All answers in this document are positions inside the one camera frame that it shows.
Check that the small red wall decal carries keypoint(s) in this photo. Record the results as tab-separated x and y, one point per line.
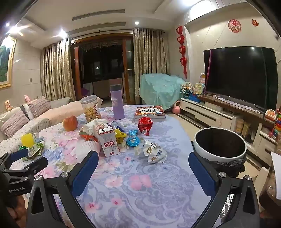
254	22

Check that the gold framed landscape painting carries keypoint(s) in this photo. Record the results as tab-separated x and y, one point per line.
5	63

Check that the teal furniture cover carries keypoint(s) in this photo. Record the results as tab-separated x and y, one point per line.
160	89

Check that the beige patterned curtain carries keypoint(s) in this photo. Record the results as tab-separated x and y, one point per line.
149	54
57	70

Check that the wooden framed glass door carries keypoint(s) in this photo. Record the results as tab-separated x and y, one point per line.
103	63

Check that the round red wall decal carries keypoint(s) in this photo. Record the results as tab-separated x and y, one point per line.
234	25

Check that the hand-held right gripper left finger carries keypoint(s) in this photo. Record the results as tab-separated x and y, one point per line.
85	173

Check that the orange snack wrapper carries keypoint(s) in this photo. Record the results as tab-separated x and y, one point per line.
89	137

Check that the stack of colourful books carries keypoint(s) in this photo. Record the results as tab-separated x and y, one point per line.
149	111

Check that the purple drink bottle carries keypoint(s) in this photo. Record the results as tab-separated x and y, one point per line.
117	103

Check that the red apple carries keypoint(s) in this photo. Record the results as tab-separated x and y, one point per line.
70	123

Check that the white foam fruit net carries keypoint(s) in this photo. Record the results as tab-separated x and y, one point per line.
87	146

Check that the red crumpled wrapper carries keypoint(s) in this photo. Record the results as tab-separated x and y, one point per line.
145	125

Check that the pink striped pillow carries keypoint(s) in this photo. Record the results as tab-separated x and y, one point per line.
39	106
14	123

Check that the beige plush bear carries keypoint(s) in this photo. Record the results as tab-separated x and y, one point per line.
8	105

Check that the yellow plastic piece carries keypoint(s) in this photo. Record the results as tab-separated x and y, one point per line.
27	140

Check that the light blue snack packet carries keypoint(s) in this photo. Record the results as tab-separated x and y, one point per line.
132	138

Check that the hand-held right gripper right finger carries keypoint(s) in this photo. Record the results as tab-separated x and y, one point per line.
202	175

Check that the white trash bin black liner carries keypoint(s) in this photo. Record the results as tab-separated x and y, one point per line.
217	156

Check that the white milk carton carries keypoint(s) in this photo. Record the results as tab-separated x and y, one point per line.
108	144

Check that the floral tablecloth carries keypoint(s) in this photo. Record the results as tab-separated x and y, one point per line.
142	197

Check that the black flat television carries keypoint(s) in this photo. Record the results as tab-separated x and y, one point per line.
239	74

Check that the crumpled white paper bag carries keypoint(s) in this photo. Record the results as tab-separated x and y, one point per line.
92	127

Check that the yellow crumpled wrapper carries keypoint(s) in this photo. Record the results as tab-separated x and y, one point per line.
120	136

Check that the white television stand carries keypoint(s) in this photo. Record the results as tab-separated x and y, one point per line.
208	114

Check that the ferris wheel toy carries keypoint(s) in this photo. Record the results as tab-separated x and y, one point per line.
187	89

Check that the colourful toy house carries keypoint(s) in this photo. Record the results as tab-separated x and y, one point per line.
199	88

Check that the white paper sheet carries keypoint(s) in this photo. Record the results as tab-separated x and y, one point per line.
277	166

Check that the clear jar of round snacks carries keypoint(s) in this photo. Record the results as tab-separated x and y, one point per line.
90	109

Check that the green drink carton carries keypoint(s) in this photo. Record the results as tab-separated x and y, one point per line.
34	152

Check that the white crumpled wrapper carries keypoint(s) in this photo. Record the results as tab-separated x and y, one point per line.
154	152

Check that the light covered sofa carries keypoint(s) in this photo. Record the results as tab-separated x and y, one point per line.
39	125

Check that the red hanging knot decoration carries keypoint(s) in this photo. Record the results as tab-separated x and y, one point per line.
181	39

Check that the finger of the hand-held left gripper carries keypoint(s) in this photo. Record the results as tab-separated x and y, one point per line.
35	164
17	154

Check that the pink plush toy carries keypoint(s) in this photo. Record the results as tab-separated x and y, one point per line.
27	98

